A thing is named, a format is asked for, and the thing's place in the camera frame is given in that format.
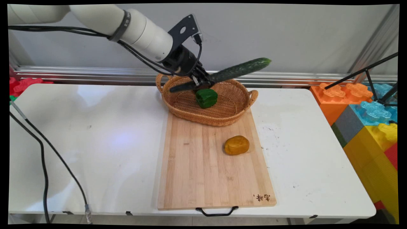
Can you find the aluminium rail along wall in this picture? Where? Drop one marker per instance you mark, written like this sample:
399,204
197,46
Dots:
95,73

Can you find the orange-yellow round vegetable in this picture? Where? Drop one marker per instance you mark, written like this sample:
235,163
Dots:
236,145

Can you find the red foam block beside yellow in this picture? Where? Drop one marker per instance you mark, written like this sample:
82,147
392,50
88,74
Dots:
392,156

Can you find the black tripod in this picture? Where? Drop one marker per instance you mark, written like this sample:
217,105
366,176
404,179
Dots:
372,66

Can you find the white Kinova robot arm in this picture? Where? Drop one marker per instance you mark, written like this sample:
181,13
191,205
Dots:
95,16

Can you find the green foam building block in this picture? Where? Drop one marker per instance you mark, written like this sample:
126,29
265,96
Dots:
12,98

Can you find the orange foam building block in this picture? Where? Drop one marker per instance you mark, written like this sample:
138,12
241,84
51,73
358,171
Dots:
330,98

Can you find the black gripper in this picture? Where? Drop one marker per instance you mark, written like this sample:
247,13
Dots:
181,60

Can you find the grey foam building block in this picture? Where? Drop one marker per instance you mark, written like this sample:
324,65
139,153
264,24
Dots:
348,127

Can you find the wooden cutting board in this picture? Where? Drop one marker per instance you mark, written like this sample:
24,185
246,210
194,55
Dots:
203,159

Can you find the red foam block behind table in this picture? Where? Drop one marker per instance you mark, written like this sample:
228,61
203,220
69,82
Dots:
24,84

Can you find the woven wicker basket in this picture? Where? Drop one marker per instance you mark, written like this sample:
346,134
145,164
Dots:
184,105

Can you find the green bell pepper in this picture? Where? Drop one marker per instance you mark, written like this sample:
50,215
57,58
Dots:
206,98

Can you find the long dark green cucumber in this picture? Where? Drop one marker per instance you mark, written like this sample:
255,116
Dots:
241,69

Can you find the diagonal aluminium profile post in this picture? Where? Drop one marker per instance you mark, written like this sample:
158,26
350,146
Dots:
375,38

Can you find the blue foam building block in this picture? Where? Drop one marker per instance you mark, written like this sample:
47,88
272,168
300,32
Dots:
375,113

